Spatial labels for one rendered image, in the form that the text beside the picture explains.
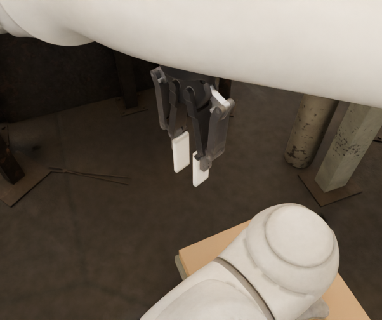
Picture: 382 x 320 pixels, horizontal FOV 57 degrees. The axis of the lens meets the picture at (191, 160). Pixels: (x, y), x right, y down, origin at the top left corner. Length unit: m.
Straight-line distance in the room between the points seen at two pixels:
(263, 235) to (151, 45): 0.42
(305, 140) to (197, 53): 1.21
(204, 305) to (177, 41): 0.39
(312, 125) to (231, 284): 0.86
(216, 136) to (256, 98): 1.30
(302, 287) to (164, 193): 0.89
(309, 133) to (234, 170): 0.33
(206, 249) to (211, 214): 0.50
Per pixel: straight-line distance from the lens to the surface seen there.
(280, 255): 0.54
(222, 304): 0.49
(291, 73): 0.17
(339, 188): 1.48
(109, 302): 1.22
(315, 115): 1.28
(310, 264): 0.55
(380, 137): 1.73
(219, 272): 0.58
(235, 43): 0.17
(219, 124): 0.45
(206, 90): 0.43
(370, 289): 1.33
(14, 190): 1.52
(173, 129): 0.52
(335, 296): 0.84
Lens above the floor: 1.14
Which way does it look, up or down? 51 degrees down
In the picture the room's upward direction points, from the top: straight up
